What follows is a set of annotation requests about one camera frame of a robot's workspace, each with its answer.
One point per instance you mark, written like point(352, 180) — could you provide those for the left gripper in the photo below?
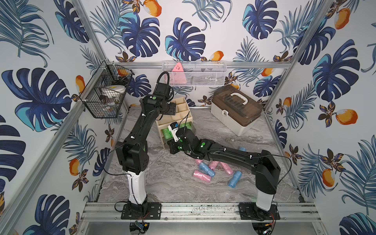
point(161, 89)

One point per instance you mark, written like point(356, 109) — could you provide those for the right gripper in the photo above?
point(172, 146)

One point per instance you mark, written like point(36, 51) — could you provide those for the green bag roll four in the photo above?
point(187, 125)

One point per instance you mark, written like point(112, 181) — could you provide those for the green bag roll three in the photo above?
point(167, 134)

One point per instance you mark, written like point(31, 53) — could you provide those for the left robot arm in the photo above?
point(132, 152)

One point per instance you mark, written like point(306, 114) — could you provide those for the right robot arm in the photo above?
point(262, 165)

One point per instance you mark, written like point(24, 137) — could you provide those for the beige drawer organizer cabinet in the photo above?
point(182, 109)

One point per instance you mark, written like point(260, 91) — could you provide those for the pink bag roll one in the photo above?
point(198, 161)

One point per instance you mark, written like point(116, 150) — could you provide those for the pink triangle item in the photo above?
point(178, 75)

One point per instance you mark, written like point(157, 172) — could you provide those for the blue bag roll one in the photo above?
point(206, 169)

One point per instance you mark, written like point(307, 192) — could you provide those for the pink bag roll two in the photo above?
point(213, 165)

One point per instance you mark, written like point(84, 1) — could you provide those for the pink bag roll four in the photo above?
point(202, 177)

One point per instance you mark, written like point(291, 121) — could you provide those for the pink bag roll three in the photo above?
point(227, 168)

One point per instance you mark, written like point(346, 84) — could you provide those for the brown lid storage box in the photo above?
point(234, 109)

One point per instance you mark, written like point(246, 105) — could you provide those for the blue bag roll two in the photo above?
point(235, 179)

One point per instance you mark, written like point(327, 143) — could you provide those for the white mesh wall basket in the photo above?
point(199, 73)

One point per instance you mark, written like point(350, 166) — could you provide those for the black wire wall basket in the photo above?
point(107, 74)

